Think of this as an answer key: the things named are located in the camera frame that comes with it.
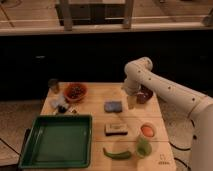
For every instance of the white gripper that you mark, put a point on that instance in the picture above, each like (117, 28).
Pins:
(131, 88)

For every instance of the blue sponge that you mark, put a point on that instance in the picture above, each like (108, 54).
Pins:
(113, 106)

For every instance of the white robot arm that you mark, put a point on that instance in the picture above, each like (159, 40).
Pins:
(198, 107)

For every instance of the brown and white block sponge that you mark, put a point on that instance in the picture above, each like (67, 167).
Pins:
(116, 129)

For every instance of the green plastic tray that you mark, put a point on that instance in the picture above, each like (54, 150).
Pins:
(57, 142)

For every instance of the dark red bowl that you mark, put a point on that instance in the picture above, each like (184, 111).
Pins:
(144, 95)

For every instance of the green plastic cup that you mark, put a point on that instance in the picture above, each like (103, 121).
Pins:
(143, 147)

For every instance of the green chili pepper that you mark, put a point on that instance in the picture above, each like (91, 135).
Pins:
(117, 156)

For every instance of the orange bowl with beans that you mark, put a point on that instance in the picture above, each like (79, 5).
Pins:
(75, 92)

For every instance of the crumpled wrapper with dark items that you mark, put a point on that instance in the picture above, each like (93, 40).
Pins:
(60, 106)

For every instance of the small glass jar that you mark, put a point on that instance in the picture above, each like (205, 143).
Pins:
(53, 85)

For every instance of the wooden chair frame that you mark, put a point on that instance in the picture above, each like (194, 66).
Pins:
(94, 14)

